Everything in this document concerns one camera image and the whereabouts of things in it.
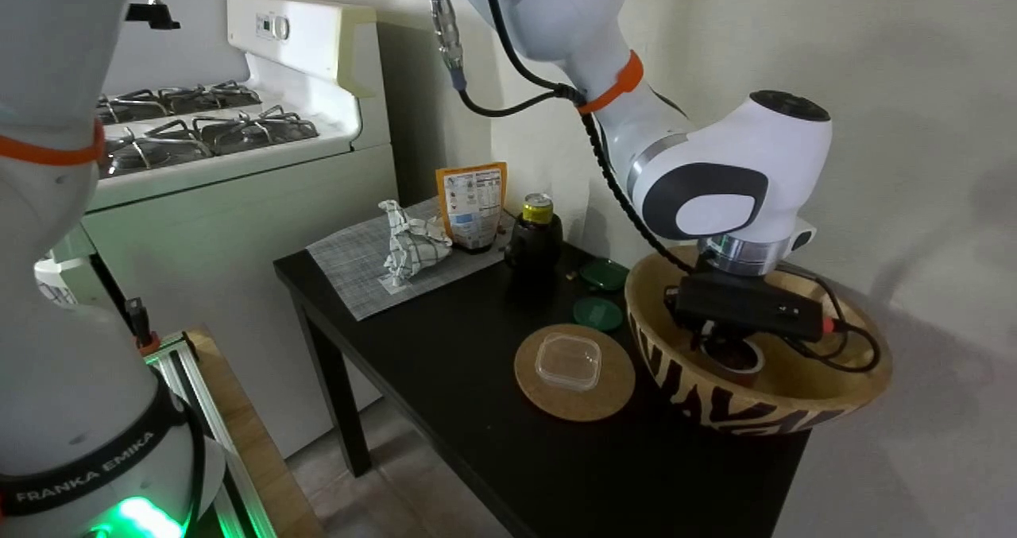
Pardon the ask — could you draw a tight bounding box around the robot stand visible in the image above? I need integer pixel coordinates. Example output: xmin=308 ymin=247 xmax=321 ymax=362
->
xmin=141 ymin=327 xmax=327 ymax=538

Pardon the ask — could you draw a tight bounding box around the round cork mat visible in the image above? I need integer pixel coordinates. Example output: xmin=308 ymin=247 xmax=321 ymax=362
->
xmin=513 ymin=323 xmax=637 ymax=424

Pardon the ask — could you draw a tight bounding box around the orange food pouch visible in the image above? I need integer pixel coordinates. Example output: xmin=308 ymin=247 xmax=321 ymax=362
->
xmin=435 ymin=161 xmax=509 ymax=254

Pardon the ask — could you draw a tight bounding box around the patterned wooden bowl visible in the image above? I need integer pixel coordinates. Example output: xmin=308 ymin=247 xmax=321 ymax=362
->
xmin=624 ymin=245 xmax=893 ymax=436

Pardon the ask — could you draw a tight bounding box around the white stove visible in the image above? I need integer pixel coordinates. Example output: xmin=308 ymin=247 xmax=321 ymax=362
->
xmin=48 ymin=0 xmax=399 ymax=459

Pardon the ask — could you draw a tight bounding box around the stove burner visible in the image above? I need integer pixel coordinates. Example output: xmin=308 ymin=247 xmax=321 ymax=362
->
xmin=99 ymin=120 xmax=215 ymax=178
xmin=159 ymin=81 xmax=263 ymax=116
xmin=97 ymin=89 xmax=172 ymax=125
xmin=194 ymin=106 xmax=320 ymax=157

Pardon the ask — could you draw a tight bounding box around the black clamp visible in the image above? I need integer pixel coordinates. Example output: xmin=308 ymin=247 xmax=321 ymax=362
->
xmin=124 ymin=297 xmax=162 ymax=357

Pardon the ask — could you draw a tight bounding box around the small can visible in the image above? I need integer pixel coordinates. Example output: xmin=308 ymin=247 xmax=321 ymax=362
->
xmin=698 ymin=335 xmax=767 ymax=387

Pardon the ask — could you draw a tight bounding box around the dark bottle with yellow cap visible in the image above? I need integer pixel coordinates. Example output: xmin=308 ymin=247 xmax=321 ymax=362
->
xmin=504 ymin=192 xmax=565 ymax=286

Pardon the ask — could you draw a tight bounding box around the clear plastic container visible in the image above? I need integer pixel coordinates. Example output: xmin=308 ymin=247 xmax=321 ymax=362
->
xmin=534 ymin=331 xmax=603 ymax=393

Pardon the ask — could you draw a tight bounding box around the grey woven placemat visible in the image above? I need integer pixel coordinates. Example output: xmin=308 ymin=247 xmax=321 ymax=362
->
xmin=307 ymin=195 xmax=514 ymax=322

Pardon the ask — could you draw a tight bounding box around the crumpled white checked cloth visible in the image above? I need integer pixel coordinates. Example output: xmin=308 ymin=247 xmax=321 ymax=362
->
xmin=377 ymin=199 xmax=454 ymax=288

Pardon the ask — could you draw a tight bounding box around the white container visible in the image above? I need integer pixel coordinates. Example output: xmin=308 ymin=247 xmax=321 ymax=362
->
xmin=33 ymin=255 xmax=98 ymax=308

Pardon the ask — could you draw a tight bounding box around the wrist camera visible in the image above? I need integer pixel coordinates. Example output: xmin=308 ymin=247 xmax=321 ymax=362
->
xmin=673 ymin=271 xmax=828 ymax=343

